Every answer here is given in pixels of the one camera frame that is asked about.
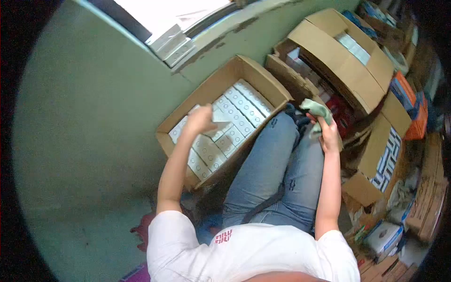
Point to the cardboard box of blue-white packets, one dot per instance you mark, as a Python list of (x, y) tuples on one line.
[(377, 155)]

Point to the person's left hand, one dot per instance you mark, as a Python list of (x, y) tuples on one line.
[(198, 120)]

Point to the person's legs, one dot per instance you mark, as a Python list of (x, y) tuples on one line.
[(267, 165)]

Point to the person's right hand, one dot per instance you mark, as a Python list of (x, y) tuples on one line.
[(329, 135)]

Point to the single white packet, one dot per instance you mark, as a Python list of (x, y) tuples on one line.
[(221, 123)]

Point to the person's left fingers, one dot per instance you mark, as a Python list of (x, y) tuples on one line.
[(208, 112)]

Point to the stack of flattened cartons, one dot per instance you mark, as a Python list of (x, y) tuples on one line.
[(428, 197)]

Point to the person's body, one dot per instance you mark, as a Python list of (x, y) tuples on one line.
[(246, 253)]

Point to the stack of orange boxes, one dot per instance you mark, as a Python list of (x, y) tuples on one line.
[(410, 102)]

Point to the torn-flap cardboard box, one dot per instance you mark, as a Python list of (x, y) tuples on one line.
[(292, 79)]

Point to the green cloth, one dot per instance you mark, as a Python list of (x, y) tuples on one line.
[(317, 110)]

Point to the open cardboard box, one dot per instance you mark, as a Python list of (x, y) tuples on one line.
[(218, 81)]

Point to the person's right fingers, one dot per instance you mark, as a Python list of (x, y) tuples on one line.
[(314, 118)]

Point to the white and blue box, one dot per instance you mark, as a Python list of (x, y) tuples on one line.
[(382, 238)]

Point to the large taped cardboard carton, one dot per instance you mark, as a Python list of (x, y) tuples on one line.
[(338, 60)]

